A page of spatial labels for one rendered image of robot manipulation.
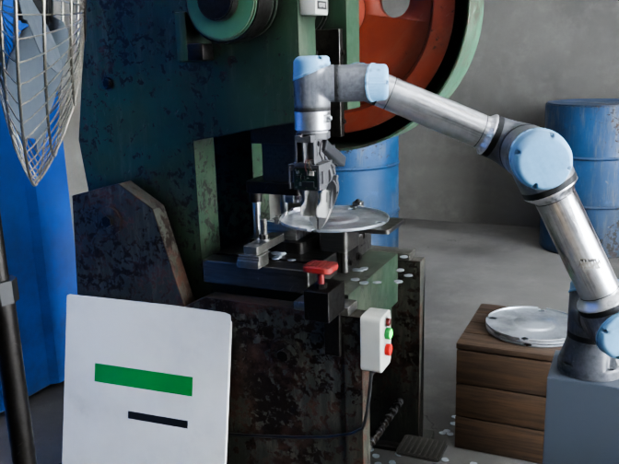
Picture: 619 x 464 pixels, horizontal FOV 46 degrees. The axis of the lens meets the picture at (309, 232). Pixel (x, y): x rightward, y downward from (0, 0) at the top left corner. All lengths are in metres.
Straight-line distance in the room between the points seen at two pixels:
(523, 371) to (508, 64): 3.16
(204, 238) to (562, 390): 0.96
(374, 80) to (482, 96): 3.68
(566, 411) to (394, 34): 1.13
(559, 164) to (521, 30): 3.60
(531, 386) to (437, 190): 3.19
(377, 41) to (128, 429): 1.30
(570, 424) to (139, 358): 1.09
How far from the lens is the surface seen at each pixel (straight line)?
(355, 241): 1.93
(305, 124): 1.49
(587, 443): 1.90
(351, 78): 1.48
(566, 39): 5.05
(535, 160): 1.51
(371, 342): 1.67
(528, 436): 2.33
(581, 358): 1.83
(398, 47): 2.20
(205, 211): 1.92
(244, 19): 1.63
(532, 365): 2.23
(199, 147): 1.88
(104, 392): 2.07
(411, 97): 1.62
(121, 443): 2.08
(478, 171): 5.20
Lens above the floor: 1.21
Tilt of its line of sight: 14 degrees down
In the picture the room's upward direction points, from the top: 2 degrees counter-clockwise
